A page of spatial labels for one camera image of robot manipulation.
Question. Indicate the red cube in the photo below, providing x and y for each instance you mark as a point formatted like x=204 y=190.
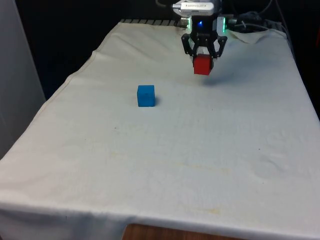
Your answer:
x=202 y=65

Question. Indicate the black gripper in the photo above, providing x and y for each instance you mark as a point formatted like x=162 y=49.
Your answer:
x=205 y=28

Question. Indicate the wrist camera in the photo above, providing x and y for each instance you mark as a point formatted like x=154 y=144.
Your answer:
x=195 y=9

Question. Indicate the blue cube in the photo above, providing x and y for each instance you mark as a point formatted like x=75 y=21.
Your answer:
x=145 y=97

